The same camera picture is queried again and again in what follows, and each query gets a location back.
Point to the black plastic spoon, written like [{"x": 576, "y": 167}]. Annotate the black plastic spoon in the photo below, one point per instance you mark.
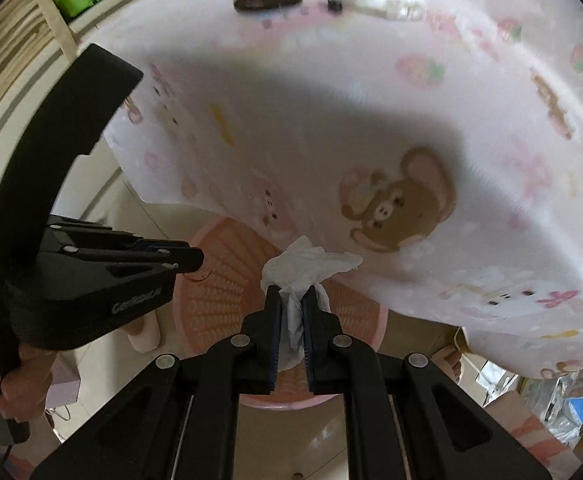
[{"x": 253, "y": 6}]

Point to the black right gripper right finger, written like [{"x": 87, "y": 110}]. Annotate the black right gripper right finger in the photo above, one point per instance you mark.
[{"x": 322, "y": 357}]

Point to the pink plastic trash basket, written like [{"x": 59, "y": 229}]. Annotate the pink plastic trash basket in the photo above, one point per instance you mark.
[{"x": 211, "y": 305}]

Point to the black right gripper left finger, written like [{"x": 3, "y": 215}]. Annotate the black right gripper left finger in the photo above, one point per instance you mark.
[{"x": 259, "y": 361}]

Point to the pink cartoon bear bedsheet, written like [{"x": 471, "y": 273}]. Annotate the pink cartoon bear bedsheet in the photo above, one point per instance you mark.
[{"x": 446, "y": 152}]

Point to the person's left hand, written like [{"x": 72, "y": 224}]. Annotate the person's left hand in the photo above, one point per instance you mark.
[{"x": 24, "y": 390}]

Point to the white plastic wrapper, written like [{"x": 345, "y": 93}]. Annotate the white plastic wrapper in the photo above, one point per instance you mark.
[{"x": 389, "y": 10}]

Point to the white tissue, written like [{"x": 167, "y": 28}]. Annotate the white tissue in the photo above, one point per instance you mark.
[{"x": 299, "y": 268}]

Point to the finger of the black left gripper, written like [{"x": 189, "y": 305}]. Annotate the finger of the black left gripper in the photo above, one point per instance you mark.
[
  {"x": 97, "y": 237},
  {"x": 140, "y": 258}
]

